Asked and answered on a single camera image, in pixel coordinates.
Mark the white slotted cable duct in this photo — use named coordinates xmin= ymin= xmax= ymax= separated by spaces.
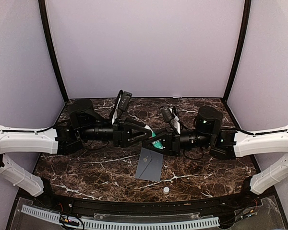
xmin=21 ymin=205 xmax=220 ymax=230

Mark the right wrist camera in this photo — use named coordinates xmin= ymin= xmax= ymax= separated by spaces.
xmin=160 ymin=105 xmax=181 ymax=134

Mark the black front rail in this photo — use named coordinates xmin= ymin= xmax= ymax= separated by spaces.
xmin=30 ymin=194 xmax=261 ymax=216

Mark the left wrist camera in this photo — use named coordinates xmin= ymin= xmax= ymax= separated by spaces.
xmin=109 ymin=90 xmax=132 ymax=124

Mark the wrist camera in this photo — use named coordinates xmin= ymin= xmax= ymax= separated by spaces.
xmin=109 ymin=90 xmax=132 ymax=124
xmin=160 ymin=105 xmax=181 ymax=134

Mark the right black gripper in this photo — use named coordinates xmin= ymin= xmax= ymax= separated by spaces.
xmin=142 ymin=126 xmax=213 ymax=157

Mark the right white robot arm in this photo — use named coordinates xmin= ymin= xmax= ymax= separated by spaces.
xmin=142 ymin=105 xmax=288 ymax=208

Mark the green white glue stick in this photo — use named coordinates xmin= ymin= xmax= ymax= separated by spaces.
xmin=145 ymin=125 xmax=163 ymax=150

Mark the left black frame post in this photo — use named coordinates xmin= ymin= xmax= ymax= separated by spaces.
xmin=38 ymin=0 xmax=69 ymax=104

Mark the right black frame post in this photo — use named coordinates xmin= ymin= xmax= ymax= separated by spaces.
xmin=222 ymin=0 xmax=252 ymax=104

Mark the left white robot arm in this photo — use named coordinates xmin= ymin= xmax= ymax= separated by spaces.
xmin=0 ymin=99 xmax=152 ymax=209

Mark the white glue stick cap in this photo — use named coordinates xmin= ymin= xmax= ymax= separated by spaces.
xmin=163 ymin=187 xmax=170 ymax=194

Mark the black frame post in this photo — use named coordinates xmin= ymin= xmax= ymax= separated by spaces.
xmin=38 ymin=0 xmax=69 ymax=104
xmin=222 ymin=0 xmax=252 ymax=104

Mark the grey envelope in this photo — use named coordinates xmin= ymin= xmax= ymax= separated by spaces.
xmin=135 ymin=148 xmax=163 ymax=182

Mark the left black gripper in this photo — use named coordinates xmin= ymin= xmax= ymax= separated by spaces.
xmin=79 ymin=117 xmax=153 ymax=148

